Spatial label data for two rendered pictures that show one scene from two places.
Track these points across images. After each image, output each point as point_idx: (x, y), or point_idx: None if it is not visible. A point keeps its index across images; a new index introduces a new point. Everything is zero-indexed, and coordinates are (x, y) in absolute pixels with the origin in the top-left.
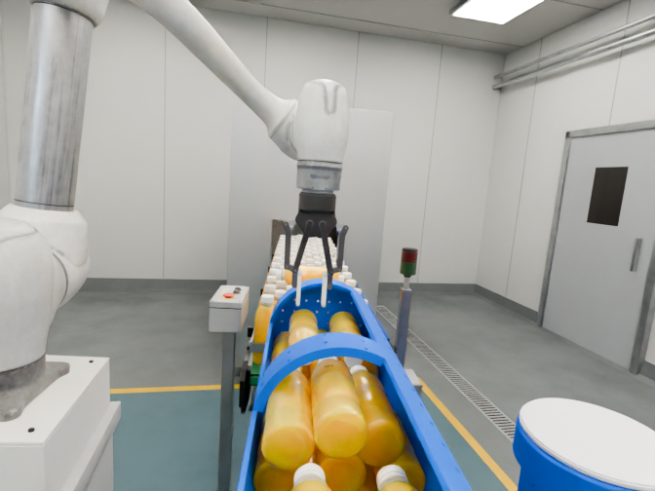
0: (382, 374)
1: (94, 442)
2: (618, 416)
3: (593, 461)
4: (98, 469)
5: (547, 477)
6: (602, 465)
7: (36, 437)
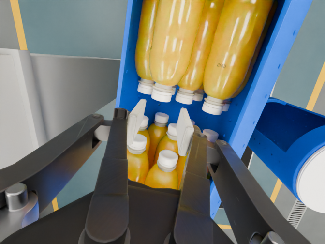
0: (245, 91)
1: (26, 102)
2: None
3: (312, 195)
4: (42, 86)
5: (285, 174)
6: (314, 198)
7: None
